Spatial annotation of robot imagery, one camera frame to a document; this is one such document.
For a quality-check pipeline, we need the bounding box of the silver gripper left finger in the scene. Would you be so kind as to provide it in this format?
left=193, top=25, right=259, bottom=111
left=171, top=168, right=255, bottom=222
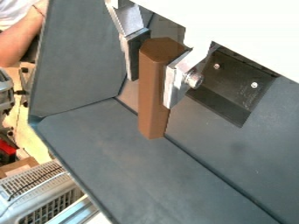
left=105, top=0, right=151, bottom=81

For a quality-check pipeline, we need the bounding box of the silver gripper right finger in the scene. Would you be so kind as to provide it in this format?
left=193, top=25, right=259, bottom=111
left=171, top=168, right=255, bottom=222
left=163, top=42, right=221, bottom=109

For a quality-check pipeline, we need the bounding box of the person's forearm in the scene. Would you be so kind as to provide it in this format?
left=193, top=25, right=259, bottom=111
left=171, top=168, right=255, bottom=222
left=0, top=0, right=50, bottom=67

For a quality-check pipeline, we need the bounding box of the black curved holder stand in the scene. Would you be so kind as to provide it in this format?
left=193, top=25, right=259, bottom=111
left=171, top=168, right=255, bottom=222
left=187, top=46, right=279, bottom=127

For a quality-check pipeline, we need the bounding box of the white plastic crate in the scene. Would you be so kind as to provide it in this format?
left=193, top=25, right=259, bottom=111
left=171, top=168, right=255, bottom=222
left=0, top=160, right=83, bottom=224

